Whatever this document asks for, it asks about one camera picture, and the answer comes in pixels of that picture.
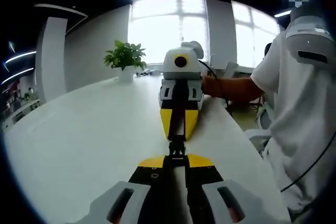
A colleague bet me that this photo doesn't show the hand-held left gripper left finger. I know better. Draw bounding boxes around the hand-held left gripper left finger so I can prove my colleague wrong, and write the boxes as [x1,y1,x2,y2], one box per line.
[89,155,187,224]

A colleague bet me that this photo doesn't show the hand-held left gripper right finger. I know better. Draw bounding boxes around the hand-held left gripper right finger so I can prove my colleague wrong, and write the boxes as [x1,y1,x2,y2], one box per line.
[186,153,291,224]

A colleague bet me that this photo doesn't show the small clutter on table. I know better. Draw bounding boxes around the small clutter on table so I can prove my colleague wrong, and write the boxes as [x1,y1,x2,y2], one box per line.
[134,68,164,78]

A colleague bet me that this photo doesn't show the large bright window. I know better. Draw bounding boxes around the large bright window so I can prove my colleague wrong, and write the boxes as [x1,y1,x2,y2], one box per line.
[127,0,208,67]
[230,0,281,69]

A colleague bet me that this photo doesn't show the green potted plant white pot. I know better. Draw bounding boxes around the green potted plant white pot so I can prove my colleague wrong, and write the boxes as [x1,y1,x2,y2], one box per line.
[103,39,148,83]

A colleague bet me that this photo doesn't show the white mesh office chair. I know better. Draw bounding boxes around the white mesh office chair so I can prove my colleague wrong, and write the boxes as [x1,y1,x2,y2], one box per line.
[245,107,275,153]

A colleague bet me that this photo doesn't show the black office chair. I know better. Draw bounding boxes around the black office chair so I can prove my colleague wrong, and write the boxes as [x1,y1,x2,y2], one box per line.
[263,42,274,57]

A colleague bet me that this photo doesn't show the person's white shirt torso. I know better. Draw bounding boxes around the person's white shirt torso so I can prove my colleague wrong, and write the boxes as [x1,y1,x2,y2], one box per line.
[250,31,336,216]

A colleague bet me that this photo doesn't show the straight ceiling light strip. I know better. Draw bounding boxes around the straight ceiling light strip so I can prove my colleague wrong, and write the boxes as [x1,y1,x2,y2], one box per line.
[3,50,37,65]
[1,67,35,85]

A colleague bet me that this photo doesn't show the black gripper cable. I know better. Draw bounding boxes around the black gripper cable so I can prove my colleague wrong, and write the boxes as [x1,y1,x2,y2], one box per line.
[198,59,219,80]

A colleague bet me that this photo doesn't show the black worn device cable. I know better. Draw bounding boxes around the black worn device cable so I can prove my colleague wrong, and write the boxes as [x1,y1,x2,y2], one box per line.
[280,131,336,193]

